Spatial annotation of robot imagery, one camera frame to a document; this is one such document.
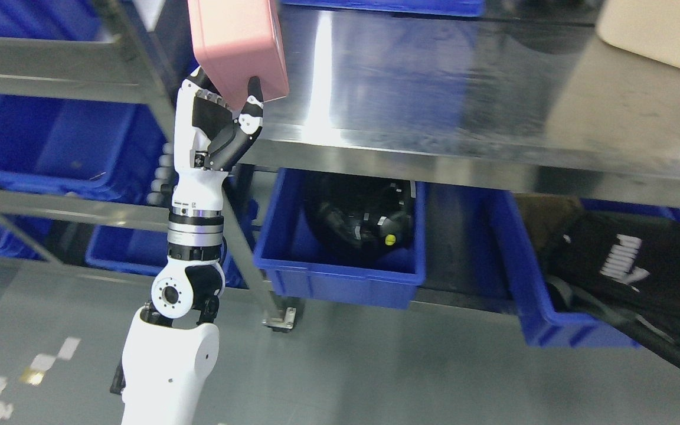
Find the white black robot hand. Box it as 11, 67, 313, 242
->
170, 76, 264, 214

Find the pink plastic storage box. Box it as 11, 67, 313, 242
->
187, 1, 290, 108

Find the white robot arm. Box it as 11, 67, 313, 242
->
110, 69, 264, 424

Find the blue bin left lower shelf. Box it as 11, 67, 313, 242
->
0, 95, 166, 204

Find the stainless steel shelf rack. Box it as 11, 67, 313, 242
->
0, 1, 192, 266

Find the cardboard box in bin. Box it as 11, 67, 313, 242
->
514, 193, 584, 253

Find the cream plastic container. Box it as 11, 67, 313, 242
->
594, 1, 680, 69

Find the blue bin with helmet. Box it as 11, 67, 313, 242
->
254, 168, 427, 309

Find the black helmet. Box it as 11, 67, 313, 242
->
302, 171, 418, 261

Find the blue bin on cart top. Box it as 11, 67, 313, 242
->
282, 1, 486, 17

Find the blue bin with backpack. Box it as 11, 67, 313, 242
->
482, 189, 680, 349

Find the stainless steel cart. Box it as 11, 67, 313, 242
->
157, 0, 680, 334

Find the black Puma backpack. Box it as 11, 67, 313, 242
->
539, 210, 680, 369

